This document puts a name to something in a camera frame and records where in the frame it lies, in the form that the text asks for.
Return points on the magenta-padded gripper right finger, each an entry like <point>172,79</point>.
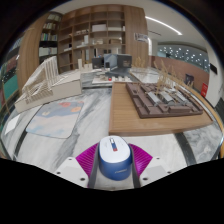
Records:
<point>143,161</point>

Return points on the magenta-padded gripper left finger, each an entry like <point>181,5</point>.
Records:
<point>83,161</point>

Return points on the white and blue computer mouse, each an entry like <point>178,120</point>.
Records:
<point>115,160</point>

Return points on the pale blue printed mouse pad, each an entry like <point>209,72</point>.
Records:
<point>55,118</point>

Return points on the wooden model base board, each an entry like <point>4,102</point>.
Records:
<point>125,116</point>

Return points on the brown building block model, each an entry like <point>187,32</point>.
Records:
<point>150,106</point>

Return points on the white paper sheet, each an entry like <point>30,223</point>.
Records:
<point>12,125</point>

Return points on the small white model board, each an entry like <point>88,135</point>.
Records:
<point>111,80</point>

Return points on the dry twig model trees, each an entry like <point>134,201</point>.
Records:
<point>164,76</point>

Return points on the white stepped architectural model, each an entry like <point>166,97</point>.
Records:
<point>43,83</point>

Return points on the grey box architectural model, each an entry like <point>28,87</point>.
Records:
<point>115,61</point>

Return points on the group of small ceiling lights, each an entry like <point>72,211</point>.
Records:
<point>183,53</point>

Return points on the white poster sign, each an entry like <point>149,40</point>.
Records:
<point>141,37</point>

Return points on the dark shelf unit with books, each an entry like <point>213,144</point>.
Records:
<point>48,35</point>

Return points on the wooden shelf unit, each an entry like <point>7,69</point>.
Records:
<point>133,23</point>

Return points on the long ceiling light strip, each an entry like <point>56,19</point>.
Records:
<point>163,24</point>

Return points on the red wall sign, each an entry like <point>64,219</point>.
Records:
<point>204,90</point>

